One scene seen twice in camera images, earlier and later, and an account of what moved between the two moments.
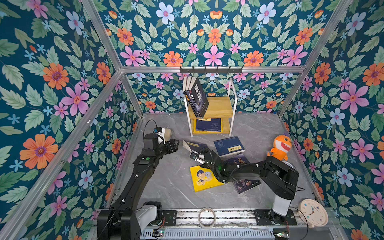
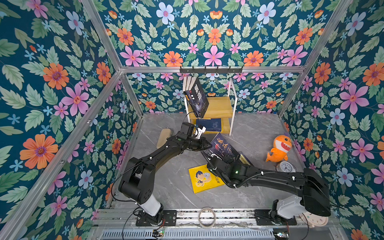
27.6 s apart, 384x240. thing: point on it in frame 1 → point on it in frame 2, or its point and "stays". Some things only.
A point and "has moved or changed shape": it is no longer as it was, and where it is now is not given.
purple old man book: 241,185 has moved or changed shape
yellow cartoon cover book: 203,178 stays
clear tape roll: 199,219 stays
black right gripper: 206,153 stays
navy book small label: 228,146 → 213,124
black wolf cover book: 199,97 stays
